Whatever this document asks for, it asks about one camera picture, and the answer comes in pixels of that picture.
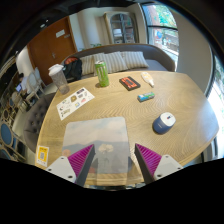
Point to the white snack packet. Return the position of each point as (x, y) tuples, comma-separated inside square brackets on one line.
[(147, 78)]

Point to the white sticker sheet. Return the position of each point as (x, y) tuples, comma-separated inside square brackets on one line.
[(74, 102)]

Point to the grey curved sofa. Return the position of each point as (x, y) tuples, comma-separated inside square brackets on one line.
[(156, 59)]

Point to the black backpack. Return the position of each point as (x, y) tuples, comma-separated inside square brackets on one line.
[(72, 69)]

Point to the blue green small pack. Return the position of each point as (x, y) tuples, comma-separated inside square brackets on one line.
[(145, 97)]

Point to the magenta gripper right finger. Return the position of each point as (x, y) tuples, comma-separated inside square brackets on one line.
[(154, 166)]

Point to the black and orange box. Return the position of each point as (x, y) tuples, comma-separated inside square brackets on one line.
[(129, 83)]

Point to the brown wooden door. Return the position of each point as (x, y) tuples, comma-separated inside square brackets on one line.
[(51, 46)]

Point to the yellow QR code sticker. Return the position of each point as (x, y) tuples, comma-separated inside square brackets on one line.
[(42, 155)]

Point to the window with dark frame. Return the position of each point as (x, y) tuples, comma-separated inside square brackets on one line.
[(162, 29)]

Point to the striped cushion middle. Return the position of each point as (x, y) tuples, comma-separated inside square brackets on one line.
[(114, 61)]

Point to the green drink can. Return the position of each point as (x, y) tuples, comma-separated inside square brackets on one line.
[(101, 70)]

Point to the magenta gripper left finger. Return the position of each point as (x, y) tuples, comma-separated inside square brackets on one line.
[(74, 168)]

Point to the striped cushion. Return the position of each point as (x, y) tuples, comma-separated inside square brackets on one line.
[(87, 65), (134, 59), (114, 61)]

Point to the striped cushion left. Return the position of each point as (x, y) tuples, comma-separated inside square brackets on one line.
[(87, 65)]

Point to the striped cushion right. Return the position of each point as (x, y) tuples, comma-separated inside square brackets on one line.
[(134, 59)]

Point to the arched display cabinet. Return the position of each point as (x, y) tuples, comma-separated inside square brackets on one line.
[(121, 27)]

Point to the grey tufted chair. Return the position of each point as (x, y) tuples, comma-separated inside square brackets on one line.
[(34, 120)]

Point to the clear plastic tumbler with lid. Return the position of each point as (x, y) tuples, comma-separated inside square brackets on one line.
[(57, 75)]

